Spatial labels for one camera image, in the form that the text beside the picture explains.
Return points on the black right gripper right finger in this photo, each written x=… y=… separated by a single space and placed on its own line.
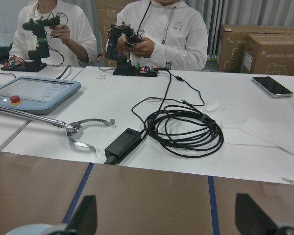
x=250 y=219

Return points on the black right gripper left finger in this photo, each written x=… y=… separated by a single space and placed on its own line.
x=85 y=220

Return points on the long reach grabber tool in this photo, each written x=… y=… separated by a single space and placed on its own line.
x=70 y=128

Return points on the crumpled white tissue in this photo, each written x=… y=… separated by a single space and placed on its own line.
x=214 y=106

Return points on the blue teach pendant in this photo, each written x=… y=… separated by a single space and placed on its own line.
x=36 y=95

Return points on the cardboard box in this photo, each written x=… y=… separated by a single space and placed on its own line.
x=232 y=42
x=271 y=54

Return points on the person in white shirt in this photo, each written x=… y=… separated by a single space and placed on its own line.
x=72 y=42

